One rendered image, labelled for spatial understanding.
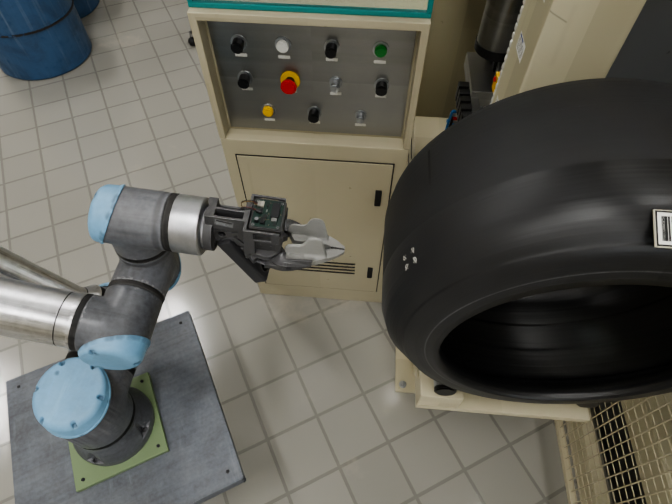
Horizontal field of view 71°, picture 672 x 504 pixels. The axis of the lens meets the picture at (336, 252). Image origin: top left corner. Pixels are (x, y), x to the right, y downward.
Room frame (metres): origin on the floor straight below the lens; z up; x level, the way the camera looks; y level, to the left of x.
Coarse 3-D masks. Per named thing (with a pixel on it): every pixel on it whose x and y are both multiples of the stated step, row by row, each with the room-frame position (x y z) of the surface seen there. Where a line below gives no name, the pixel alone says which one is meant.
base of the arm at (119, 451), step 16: (144, 400) 0.37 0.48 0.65; (144, 416) 0.33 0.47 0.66; (128, 432) 0.29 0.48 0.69; (144, 432) 0.30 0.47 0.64; (80, 448) 0.25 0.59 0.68; (96, 448) 0.25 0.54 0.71; (112, 448) 0.25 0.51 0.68; (128, 448) 0.26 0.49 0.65; (96, 464) 0.23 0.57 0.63; (112, 464) 0.23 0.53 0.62
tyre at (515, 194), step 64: (448, 128) 0.55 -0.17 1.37; (512, 128) 0.48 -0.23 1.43; (576, 128) 0.44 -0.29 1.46; (640, 128) 0.43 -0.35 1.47; (448, 192) 0.42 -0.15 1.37; (512, 192) 0.37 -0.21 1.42; (576, 192) 0.35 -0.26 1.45; (640, 192) 0.34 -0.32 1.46; (384, 256) 0.44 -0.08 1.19; (448, 256) 0.33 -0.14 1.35; (512, 256) 0.31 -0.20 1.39; (576, 256) 0.29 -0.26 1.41; (640, 256) 0.28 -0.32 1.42; (448, 320) 0.29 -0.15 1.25; (512, 320) 0.47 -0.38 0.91; (576, 320) 0.45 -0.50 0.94; (640, 320) 0.41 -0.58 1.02; (448, 384) 0.29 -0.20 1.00; (512, 384) 0.30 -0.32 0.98; (576, 384) 0.31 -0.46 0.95; (640, 384) 0.27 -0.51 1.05
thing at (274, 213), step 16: (208, 208) 0.44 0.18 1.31; (224, 208) 0.44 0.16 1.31; (240, 208) 0.46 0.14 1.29; (256, 208) 0.45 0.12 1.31; (272, 208) 0.45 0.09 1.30; (208, 224) 0.43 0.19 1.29; (224, 224) 0.43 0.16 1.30; (240, 224) 0.42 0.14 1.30; (256, 224) 0.42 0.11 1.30; (272, 224) 0.42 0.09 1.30; (208, 240) 0.41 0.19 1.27; (240, 240) 0.43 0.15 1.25; (256, 240) 0.40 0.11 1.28; (272, 240) 0.40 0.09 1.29; (256, 256) 0.41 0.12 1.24; (272, 256) 0.41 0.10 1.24
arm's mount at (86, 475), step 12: (132, 384) 0.42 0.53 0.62; (144, 384) 0.43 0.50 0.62; (156, 408) 0.36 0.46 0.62; (156, 420) 0.33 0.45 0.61; (156, 432) 0.31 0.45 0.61; (72, 444) 0.28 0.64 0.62; (156, 444) 0.28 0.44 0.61; (72, 456) 0.25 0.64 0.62; (144, 456) 0.25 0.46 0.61; (156, 456) 0.25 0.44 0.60; (72, 468) 0.22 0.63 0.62; (84, 468) 0.22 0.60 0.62; (96, 468) 0.22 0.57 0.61; (108, 468) 0.22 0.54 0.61; (120, 468) 0.22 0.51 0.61; (84, 480) 0.20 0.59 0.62; (96, 480) 0.20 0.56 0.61
